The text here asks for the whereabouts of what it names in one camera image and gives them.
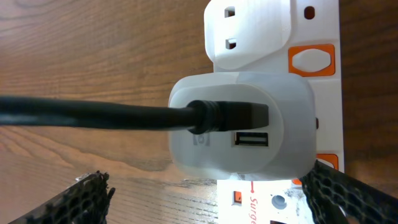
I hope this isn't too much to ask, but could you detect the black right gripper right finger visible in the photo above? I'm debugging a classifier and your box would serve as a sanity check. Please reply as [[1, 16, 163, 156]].
[[300, 161, 397, 224]]

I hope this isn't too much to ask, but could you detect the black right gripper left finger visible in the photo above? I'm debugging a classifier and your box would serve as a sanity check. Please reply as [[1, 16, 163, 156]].
[[11, 171, 115, 224]]

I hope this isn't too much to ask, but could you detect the black charging cable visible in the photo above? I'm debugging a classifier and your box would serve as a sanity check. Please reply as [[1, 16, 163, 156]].
[[0, 95, 270, 134]]

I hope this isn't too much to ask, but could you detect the white USB charger adapter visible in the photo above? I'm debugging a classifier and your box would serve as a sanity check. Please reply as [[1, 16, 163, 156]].
[[169, 72, 317, 181]]

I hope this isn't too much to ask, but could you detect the white power strip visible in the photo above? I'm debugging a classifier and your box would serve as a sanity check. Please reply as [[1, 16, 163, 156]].
[[203, 0, 345, 224]]

